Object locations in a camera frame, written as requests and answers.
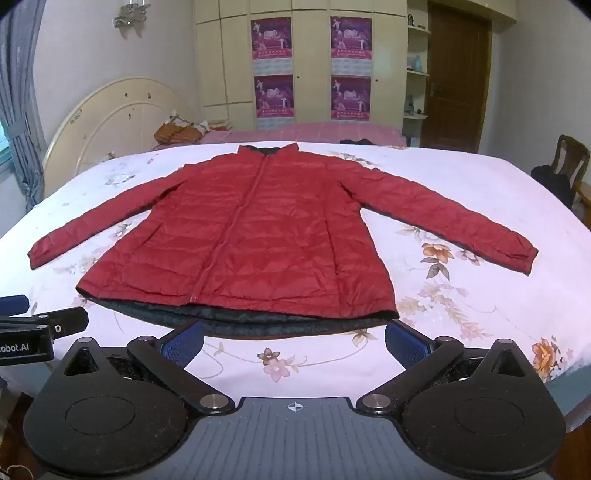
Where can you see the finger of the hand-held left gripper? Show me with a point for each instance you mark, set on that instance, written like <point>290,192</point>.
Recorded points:
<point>64,319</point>
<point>16,305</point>

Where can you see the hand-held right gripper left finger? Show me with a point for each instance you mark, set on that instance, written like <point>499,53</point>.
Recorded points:
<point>184,345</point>

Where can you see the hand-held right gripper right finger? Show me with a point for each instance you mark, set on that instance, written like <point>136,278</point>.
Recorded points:
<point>406,345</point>

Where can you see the red down jacket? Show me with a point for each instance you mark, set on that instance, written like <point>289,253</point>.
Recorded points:
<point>277,240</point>

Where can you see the floral white bed sheet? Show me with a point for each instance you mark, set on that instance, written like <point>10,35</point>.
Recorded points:
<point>485,194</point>

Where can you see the grey blue curtain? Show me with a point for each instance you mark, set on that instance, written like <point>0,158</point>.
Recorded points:
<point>21,101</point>

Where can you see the cream round headboard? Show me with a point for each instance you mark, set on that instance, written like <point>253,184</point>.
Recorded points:
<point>111,120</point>

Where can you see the dark cloth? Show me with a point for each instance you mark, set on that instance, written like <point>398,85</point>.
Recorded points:
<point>358,141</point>

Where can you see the brown handbag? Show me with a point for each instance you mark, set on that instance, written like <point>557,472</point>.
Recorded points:
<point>173,133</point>

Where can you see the black bag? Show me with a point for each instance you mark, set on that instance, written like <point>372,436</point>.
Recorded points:
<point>551,184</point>

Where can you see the wooden chair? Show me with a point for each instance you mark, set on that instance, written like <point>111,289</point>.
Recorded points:
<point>572,157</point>

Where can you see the brown wooden door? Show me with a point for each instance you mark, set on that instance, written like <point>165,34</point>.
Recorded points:
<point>457,78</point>

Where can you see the blue vase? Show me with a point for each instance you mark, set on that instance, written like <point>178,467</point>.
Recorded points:
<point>417,63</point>

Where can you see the cream wardrobe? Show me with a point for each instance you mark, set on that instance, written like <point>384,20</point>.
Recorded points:
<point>309,60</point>

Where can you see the purple wall poster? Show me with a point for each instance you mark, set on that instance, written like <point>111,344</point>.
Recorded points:
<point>271,38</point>
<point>274,96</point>
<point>351,98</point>
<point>351,38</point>

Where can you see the cream wall shelf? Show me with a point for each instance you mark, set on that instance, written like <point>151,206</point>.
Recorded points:
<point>415,81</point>

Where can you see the silver wall lamp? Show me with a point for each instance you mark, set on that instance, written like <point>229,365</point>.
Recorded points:
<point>131,13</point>

